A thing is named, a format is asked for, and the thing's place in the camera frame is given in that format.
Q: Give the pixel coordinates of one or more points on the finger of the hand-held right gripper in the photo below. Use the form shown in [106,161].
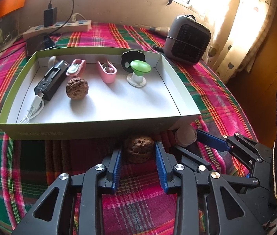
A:
[187,155]
[212,140]

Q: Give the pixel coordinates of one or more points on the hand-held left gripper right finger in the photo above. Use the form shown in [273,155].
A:
[161,171]

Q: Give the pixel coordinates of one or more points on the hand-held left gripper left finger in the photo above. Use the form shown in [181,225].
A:
[117,169]

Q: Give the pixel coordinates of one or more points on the brown walnut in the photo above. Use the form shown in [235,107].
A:
[138,150]
[77,88]

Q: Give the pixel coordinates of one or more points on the green and white cardboard box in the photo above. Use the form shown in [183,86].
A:
[104,102]

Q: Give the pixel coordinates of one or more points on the pink oval case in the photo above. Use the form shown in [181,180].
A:
[107,77]

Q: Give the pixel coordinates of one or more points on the green-capped white knob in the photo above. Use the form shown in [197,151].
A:
[140,66]

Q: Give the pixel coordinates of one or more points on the small pink and green clip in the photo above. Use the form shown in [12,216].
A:
[76,68]

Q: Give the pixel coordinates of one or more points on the black round disc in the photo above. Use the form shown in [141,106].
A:
[126,58]

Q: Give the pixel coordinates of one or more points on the black flashlight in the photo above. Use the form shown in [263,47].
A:
[50,80]

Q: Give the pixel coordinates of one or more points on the small white knob hook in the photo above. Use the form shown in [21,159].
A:
[52,61]

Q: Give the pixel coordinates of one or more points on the wooden cabinet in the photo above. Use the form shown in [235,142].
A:
[275,66]

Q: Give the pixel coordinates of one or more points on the grey space heater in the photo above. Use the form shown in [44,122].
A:
[187,41]

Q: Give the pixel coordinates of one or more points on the beige pointed tool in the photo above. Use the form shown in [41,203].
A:
[161,30]

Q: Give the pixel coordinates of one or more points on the cream heart-print curtain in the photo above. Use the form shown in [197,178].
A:
[238,17]

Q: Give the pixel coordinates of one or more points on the black phone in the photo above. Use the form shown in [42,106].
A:
[39,44]

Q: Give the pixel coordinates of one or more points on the beige power strip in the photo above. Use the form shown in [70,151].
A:
[82,25]

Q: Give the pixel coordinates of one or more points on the white plug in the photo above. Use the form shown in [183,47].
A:
[74,18]

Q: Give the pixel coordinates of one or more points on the black charger adapter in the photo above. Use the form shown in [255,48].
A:
[50,17]

